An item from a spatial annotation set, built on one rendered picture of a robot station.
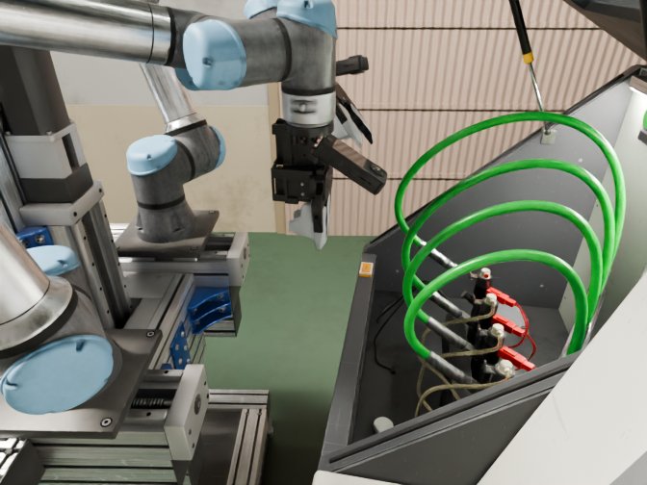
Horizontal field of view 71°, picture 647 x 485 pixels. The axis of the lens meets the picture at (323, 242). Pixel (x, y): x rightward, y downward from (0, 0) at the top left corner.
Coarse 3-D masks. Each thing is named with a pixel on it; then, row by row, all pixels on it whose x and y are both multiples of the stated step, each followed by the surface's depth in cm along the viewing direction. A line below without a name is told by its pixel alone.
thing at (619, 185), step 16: (528, 112) 70; (544, 112) 69; (464, 128) 73; (480, 128) 72; (576, 128) 69; (592, 128) 69; (448, 144) 74; (608, 144) 70; (608, 160) 71; (400, 192) 80; (624, 192) 73; (400, 208) 81; (624, 208) 74; (400, 224) 83; (416, 240) 84; (608, 272) 80
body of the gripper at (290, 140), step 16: (272, 128) 64; (288, 128) 63; (304, 128) 62; (320, 128) 62; (288, 144) 65; (304, 144) 65; (288, 160) 66; (304, 160) 66; (320, 160) 66; (272, 176) 66; (288, 176) 66; (304, 176) 65; (320, 176) 65; (272, 192) 67; (288, 192) 68; (304, 192) 67
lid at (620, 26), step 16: (576, 0) 85; (592, 0) 83; (608, 0) 74; (624, 0) 67; (592, 16) 86; (608, 16) 75; (624, 16) 69; (640, 16) 64; (608, 32) 91; (624, 32) 79; (640, 32) 69; (640, 48) 84
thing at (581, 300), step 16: (480, 256) 57; (496, 256) 56; (512, 256) 55; (528, 256) 55; (544, 256) 55; (448, 272) 59; (464, 272) 58; (560, 272) 56; (576, 272) 56; (432, 288) 60; (576, 288) 56; (416, 304) 62; (576, 304) 58; (576, 320) 59; (576, 336) 60; (432, 352) 66; (448, 368) 67
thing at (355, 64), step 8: (352, 56) 86; (360, 56) 85; (336, 64) 86; (344, 64) 86; (352, 64) 85; (360, 64) 85; (368, 64) 87; (336, 72) 87; (344, 72) 86; (352, 72) 87; (360, 72) 87
